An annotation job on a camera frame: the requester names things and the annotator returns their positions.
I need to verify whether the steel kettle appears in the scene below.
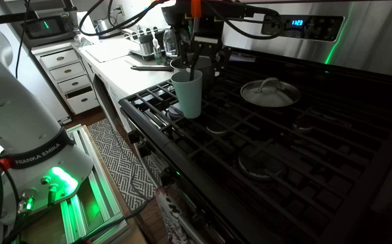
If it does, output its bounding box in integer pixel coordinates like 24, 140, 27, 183
92, 18, 115, 38

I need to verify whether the steel pot lid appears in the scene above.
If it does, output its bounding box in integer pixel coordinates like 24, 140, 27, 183
239, 76, 303, 110

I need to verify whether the steel saucepan with long handle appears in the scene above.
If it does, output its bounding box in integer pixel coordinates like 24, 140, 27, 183
130, 53, 220, 92

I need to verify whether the black gripper cable bundle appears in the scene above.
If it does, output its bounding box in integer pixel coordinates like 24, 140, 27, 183
77, 0, 284, 41

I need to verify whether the grey patterned rug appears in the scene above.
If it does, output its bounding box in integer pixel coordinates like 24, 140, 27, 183
87, 118, 160, 213

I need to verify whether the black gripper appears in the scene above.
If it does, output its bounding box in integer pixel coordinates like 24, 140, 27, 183
180, 9, 231, 83

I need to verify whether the grey utensil holder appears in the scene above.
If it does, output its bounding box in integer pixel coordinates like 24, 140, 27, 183
137, 27, 155, 57

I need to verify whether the soap dispenser bottle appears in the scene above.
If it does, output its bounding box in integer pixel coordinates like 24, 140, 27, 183
152, 30, 166, 65

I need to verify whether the light blue plastic cup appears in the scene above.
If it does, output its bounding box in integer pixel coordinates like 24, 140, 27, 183
170, 69, 205, 121

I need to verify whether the aluminium robot stand frame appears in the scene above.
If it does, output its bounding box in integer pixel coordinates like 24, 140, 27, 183
58, 123, 132, 244

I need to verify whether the black coffee maker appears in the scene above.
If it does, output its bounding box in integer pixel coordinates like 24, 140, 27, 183
160, 3, 182, 60

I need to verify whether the white drawer cabinet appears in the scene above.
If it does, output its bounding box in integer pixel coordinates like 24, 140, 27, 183
31, 42, 100, 117

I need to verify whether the black microwave oven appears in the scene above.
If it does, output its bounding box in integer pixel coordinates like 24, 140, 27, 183
20, 12, 77, 49

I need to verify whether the white cutting board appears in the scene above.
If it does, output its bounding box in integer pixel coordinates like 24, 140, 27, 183
84, 39, 133, 64

